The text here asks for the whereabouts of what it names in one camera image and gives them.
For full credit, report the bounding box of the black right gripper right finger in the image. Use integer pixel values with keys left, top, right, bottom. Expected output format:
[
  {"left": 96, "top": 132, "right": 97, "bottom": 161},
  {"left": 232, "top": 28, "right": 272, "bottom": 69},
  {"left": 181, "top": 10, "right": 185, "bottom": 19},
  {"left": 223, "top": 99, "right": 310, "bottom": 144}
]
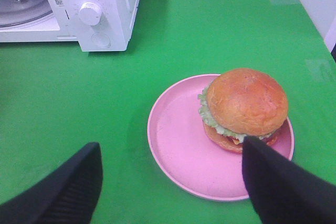
[{"left": 242, "top": 136, "right": 335, "bottom": 223}]

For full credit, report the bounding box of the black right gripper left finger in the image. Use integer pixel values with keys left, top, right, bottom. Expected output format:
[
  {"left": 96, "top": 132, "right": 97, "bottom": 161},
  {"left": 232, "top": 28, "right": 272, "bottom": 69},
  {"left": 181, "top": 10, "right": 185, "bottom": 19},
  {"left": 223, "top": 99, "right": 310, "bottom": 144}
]
[{"left": 1, "top": 142, "right": 103, "bottom": 223}]

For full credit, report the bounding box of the burger with lettuce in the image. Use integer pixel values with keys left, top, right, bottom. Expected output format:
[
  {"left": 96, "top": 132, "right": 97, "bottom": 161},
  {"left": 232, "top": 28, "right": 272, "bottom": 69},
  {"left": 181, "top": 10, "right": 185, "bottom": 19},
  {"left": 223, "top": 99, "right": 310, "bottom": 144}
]
[{"left": 197, "top": 68, "right": 289, "bottom": 154}]

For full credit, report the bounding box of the pink plate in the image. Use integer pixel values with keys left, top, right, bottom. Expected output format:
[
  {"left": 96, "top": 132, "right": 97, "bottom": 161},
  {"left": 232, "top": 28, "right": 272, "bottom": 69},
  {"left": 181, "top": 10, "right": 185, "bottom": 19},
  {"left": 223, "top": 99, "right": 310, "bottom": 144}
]
[{"left": 146, "top": 73, "right": 295, "bottom": 202}]

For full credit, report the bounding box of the round door release button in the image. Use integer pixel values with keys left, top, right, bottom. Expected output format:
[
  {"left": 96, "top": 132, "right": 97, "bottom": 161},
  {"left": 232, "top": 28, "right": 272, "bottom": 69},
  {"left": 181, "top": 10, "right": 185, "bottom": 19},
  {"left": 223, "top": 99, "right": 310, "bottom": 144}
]
[{"left": 91, "top": 33, "right": 111, "bottom": 48}]

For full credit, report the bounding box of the white dial knob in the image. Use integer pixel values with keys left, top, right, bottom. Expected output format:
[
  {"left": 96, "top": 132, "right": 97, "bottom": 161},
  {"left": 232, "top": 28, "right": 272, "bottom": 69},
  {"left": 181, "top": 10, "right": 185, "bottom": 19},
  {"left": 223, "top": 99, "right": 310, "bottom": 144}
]
[{"left": 78, "top": 2, "right": 102, "bottom": 26}]

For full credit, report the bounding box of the white microwave oven body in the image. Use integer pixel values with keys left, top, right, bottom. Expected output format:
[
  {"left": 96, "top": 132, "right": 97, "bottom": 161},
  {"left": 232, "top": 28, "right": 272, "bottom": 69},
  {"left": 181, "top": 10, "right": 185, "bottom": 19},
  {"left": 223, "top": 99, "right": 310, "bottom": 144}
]
[{"left": 1, "top": 0, "right": 139, "bottom": 52}]

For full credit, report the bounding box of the glass microwave turntable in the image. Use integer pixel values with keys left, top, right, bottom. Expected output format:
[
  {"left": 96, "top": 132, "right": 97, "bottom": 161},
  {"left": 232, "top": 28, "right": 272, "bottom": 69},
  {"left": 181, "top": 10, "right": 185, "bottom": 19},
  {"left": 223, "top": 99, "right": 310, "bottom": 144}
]
[{"left": 1, "top": 0, "right": 52, "bottom": 28}]

